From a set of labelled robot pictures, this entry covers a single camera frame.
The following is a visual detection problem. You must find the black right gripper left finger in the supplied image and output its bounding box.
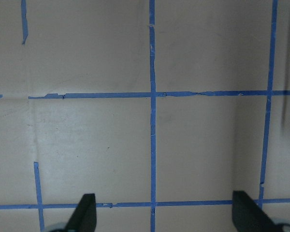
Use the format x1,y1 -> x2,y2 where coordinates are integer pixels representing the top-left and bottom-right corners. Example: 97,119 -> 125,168
64,193 -> 97,232

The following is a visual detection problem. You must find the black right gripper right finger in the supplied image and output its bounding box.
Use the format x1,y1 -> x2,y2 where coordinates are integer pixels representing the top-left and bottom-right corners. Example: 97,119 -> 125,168
232,191 -> 276,232

